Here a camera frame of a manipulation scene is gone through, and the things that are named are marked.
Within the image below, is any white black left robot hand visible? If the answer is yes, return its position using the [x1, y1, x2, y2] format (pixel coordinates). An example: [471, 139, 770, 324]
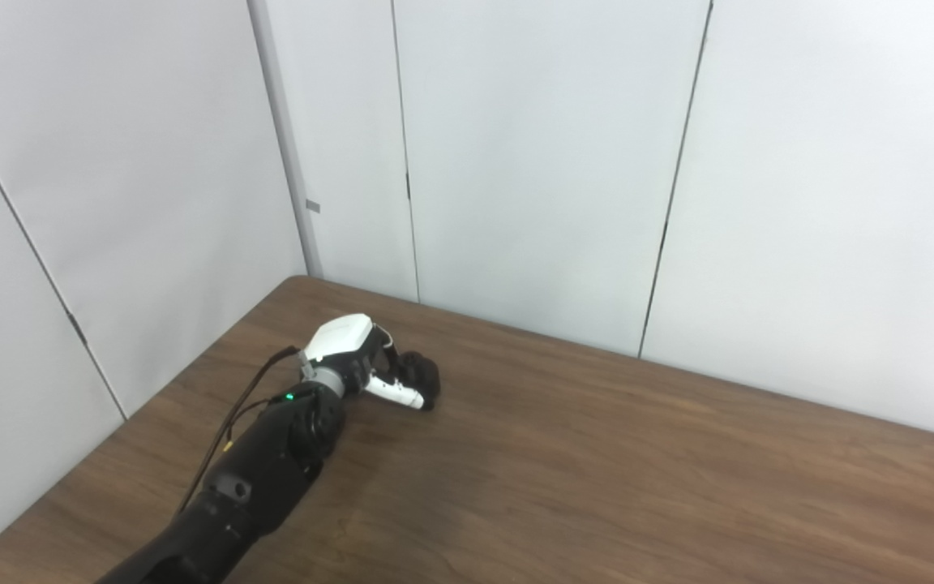
[303, 314, 427, 411]

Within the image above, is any round black part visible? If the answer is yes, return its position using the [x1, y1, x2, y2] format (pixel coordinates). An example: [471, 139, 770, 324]
[396, 352, 441, 410]

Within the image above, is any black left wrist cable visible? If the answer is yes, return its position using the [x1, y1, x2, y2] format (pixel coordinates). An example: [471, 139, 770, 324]
[178, 346, 302, 513]

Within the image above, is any grey wall post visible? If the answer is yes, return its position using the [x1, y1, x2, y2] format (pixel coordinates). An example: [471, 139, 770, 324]
[246, 0, 324, 279]

